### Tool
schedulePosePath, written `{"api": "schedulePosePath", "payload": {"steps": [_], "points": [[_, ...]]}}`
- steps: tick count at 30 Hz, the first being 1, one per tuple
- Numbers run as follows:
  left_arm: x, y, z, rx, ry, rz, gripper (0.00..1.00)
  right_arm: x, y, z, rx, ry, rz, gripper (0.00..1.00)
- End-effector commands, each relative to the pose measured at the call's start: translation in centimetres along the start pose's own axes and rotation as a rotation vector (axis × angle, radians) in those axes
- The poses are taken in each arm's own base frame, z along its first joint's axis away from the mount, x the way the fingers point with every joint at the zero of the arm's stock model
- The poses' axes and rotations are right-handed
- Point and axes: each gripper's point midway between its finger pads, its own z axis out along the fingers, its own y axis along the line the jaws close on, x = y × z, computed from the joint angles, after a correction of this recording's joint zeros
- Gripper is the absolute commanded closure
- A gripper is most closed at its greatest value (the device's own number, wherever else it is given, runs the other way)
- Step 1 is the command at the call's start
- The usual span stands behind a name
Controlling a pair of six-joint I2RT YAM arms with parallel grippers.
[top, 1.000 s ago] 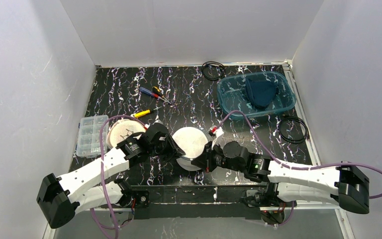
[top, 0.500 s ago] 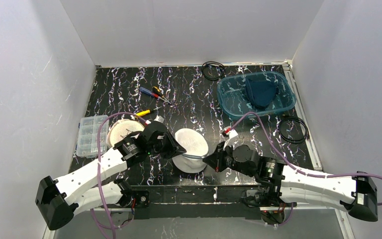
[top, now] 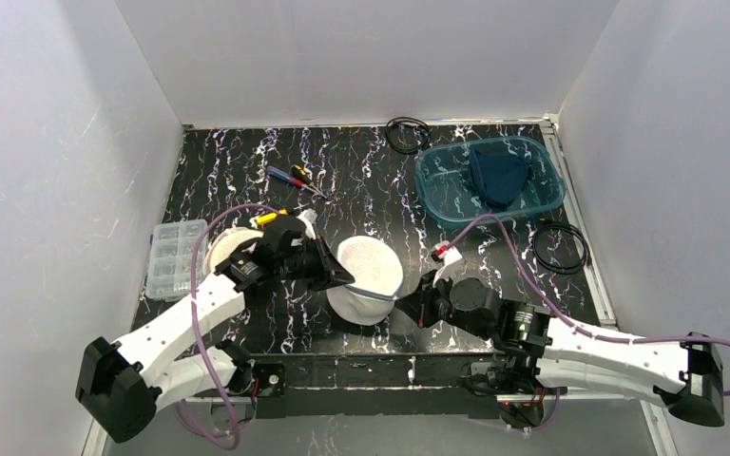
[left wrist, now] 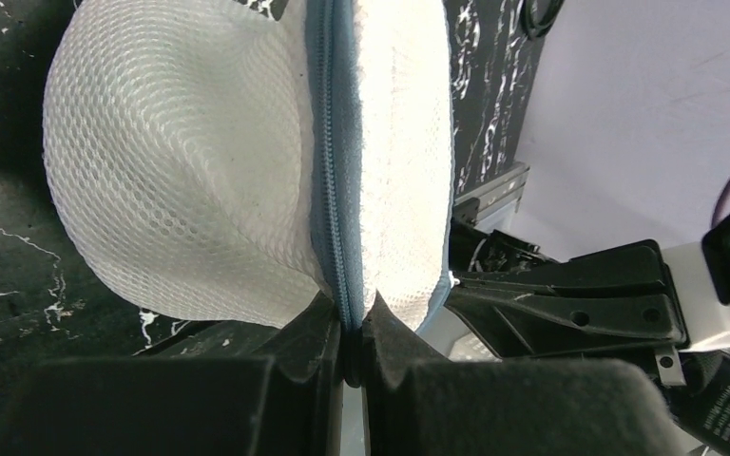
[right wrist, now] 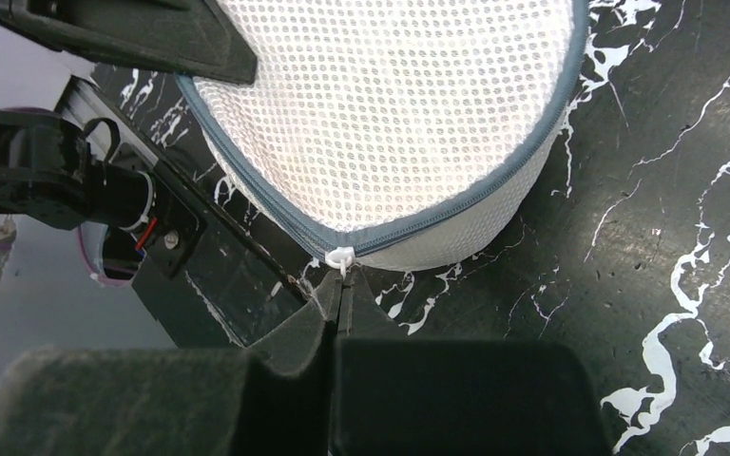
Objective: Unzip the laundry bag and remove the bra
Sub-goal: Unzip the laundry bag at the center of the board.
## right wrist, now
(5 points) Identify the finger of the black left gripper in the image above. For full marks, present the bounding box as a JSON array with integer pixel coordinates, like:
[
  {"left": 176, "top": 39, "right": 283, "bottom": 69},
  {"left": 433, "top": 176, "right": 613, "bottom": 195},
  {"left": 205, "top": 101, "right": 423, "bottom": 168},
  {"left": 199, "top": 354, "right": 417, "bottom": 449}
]
[{"left": 0, "top": 0, "right": 258, "bottom": 86}]

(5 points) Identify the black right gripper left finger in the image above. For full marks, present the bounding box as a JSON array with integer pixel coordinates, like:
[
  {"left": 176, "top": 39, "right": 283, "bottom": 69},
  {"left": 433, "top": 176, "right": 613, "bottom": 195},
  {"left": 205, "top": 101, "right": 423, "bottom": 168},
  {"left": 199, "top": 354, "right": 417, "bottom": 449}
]
[{"left": 0, "top": 272, "right": 343, "bottom": 455}]

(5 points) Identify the white mesh bag blue trim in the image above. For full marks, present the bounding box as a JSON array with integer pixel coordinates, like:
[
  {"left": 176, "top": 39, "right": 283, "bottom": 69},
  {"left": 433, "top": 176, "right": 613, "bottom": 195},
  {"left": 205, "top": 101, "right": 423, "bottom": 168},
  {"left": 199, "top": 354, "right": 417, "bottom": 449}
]
[{"left": 178, "top": 1, "right": 589, "bottom": 272}]

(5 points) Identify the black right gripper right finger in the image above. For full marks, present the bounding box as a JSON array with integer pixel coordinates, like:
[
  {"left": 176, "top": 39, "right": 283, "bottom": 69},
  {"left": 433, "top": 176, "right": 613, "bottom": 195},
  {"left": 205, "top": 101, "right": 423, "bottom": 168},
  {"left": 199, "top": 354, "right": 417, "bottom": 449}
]
[{"left": 330, "top": 269, "right": 612, "bottom": 455}]

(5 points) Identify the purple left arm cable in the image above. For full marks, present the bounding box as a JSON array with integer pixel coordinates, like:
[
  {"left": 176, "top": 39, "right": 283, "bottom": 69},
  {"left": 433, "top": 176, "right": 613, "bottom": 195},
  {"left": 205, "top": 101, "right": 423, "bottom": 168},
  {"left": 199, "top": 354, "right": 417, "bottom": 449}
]
[{"left": 75, "top": 223, "right": 145, "bottom": 290}]

